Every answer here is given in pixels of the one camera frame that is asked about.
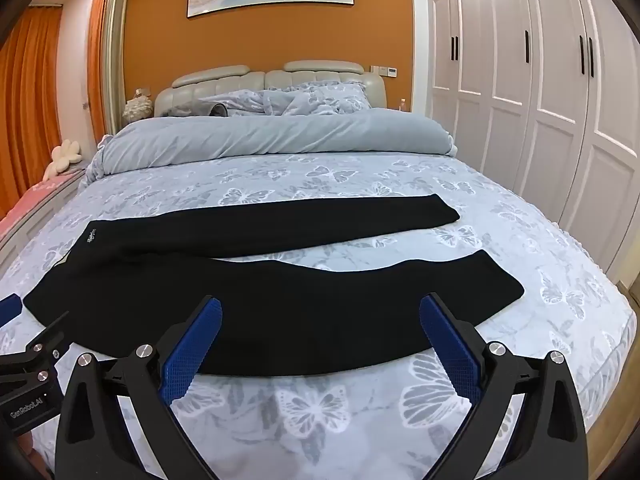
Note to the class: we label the grey sheer curtain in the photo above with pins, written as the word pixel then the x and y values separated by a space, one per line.
pixel 116 60

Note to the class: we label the bed with butterfly sheet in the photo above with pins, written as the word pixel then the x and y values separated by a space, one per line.
pixel 350 180

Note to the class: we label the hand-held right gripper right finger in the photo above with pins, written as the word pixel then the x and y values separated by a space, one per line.
pixel 447 345

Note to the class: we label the white wardrobe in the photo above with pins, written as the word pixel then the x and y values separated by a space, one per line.
pixel 550 110

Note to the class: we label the white flower bedside ornament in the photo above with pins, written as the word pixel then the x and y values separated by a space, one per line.
pixel 137 106

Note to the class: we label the white flower plush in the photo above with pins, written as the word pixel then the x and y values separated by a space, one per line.
pixel 62 157

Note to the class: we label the black pants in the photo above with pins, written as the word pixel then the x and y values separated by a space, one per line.
pixel 280 305

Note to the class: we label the grey-blue duvet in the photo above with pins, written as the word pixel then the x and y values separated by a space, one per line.
pixel 280 137

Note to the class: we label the beige padded headboard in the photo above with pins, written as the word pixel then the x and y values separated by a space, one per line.
pixel 250 77

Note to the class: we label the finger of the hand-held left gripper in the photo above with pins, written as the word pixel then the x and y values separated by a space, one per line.
pixel 50 337
pixel 9 306

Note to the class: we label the wall switch panel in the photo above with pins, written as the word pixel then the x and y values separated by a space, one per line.
pixel 384 71

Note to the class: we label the orange curtain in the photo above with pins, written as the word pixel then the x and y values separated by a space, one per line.
pixel 97 60
pixel 25 110

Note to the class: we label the pink blanket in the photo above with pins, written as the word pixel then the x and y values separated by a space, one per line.
pixel 30 205

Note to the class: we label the butterfly print pillow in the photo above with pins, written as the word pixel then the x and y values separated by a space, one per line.
pixel 300 100

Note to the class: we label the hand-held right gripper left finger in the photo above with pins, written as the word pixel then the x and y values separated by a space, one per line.
pixel 195 350

